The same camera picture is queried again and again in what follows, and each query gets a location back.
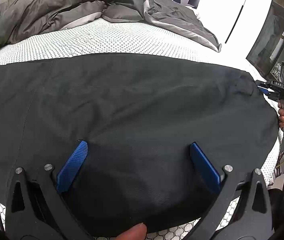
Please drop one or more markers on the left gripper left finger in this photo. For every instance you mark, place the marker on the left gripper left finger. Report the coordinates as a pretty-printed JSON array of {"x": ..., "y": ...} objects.
[{"x": 34, "y": 207}]

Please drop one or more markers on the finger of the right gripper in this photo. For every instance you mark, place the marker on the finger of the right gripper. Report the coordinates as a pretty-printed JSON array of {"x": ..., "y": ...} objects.
[{"x": 263, "y": 86}]

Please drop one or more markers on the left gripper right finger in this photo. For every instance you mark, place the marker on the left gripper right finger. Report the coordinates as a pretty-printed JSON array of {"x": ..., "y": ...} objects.
[{"x": 241, "y": 208}]

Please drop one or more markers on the black pants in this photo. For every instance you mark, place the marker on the black pants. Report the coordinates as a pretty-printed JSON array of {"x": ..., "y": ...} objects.
[{"x": 132, "y": 129}]

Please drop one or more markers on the person's left hand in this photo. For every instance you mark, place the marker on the person's left hand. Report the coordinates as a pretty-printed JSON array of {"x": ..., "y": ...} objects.
[{"x": 137, "y": 232}]

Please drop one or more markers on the dark glass wardrobe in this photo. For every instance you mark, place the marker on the dark glass wardrobe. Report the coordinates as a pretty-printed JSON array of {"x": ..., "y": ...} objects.
[{"x": 267, "y": 53}]

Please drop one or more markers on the black monitor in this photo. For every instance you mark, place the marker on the black monitor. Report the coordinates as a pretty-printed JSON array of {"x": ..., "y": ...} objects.
[{"x": 193, "y": 3}]

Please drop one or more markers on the white patterned mattress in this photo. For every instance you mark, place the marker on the white patterned mattress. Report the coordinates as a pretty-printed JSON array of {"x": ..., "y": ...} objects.
[{"x": 107, "y": 40}]

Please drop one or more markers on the dark grey duvet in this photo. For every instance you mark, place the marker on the dark grey duvet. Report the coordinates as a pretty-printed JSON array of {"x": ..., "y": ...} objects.
[{"x": 21, "y": 19}]

